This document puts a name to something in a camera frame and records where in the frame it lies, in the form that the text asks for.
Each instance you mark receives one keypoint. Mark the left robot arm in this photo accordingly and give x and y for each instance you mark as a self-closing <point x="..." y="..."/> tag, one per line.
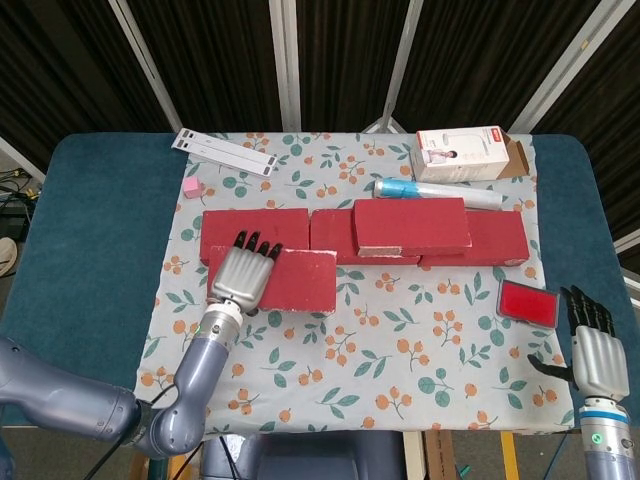
<point x="200" y="370"/>

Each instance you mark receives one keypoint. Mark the white flat strip box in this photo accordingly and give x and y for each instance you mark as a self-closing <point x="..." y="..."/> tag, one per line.
<point x="230" y="148"/>
<point x="220" y="156"/>

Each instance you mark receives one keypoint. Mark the white metal frame post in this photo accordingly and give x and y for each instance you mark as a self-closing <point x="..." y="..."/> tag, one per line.
<point x="145" y="65"/>
<point x="402" y="65"/>
<point x="286" y="65"/>
<point x="560" y="70"/>

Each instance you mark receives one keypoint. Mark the pink cube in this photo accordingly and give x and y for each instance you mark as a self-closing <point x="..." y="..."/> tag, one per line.
<point x="192" y="187"/>

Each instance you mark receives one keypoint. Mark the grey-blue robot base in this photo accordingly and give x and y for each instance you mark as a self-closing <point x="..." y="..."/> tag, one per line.
<point x="310" y="457"/>

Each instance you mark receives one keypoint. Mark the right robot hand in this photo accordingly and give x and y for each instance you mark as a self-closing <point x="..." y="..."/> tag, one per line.
<point x="600" y="365"/>

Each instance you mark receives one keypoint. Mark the white blue rolled tube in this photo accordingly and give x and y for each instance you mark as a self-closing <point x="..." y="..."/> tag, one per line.
<point x="400" y="188"/>

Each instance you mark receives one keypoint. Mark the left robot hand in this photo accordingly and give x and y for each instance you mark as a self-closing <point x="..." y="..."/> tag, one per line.
<point x="242" y="277"/>

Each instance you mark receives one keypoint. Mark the white product box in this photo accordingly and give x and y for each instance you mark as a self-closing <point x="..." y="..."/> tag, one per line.
<point x="457" y="160"/>

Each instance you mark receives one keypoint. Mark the blue felt table cover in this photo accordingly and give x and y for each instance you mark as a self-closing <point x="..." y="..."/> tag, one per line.
<point x="95" y="250"/>

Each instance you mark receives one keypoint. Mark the floral print tablecloth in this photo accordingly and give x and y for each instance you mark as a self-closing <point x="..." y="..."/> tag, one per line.
<point x="350" y="350"/>

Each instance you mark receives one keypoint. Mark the beige round object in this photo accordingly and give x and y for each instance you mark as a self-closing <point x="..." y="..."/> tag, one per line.
<point x="6" y="255"/>

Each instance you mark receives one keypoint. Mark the red brick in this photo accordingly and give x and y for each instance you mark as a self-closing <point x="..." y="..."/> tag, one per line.
<point x="412" y="222"/>
<point x="305" y="280"/>
<point x="260" y="225"/>
<point x="495" y="240"/>
<point x="331" y="235"/>

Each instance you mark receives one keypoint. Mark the dark brown pleated curtain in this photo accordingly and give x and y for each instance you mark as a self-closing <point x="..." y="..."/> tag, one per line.
<point x="225" y="65"/>

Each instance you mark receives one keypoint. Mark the red ink pad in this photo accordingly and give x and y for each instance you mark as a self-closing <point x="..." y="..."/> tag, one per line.
<point x="527" y="304"/>

